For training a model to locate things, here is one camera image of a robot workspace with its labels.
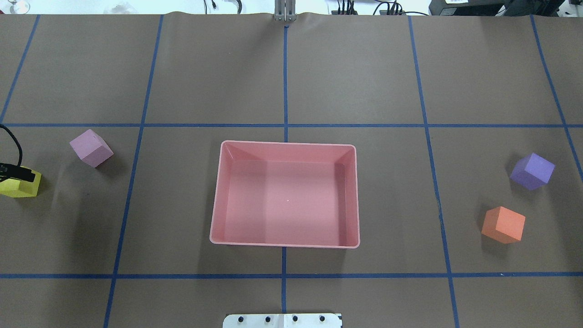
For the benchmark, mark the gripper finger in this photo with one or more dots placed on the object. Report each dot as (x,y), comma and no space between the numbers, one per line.
(10,171)

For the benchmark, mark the yellow foam block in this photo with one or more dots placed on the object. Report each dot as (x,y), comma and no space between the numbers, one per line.
(19,188)

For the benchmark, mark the orange foam block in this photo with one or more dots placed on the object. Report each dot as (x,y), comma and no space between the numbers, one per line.
(503,225)

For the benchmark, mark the pink plastic bin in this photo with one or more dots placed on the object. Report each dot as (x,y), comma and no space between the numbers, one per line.
(286,195)

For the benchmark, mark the light pink foam block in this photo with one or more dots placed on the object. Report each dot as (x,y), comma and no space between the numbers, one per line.
(91,148)

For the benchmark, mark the purple foam block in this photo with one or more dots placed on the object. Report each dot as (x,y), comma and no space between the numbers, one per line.
(532,172)

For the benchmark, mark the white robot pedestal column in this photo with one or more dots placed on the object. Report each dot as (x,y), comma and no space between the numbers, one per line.
(284,320)

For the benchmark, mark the aluminium frame post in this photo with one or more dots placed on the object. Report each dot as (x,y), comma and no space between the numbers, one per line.
(285,10)

